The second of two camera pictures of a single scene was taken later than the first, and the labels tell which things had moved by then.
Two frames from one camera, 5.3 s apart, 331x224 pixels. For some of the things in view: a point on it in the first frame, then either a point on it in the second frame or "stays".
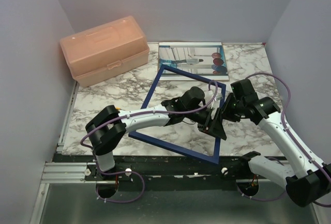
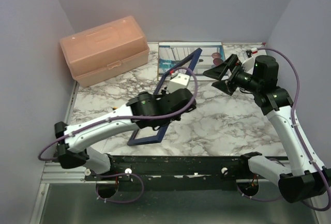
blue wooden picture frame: (203, 155) -> (133, 142)
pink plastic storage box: (93, 54) stays
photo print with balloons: (205, 59) stays
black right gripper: (225, 110) -> (219, 72)
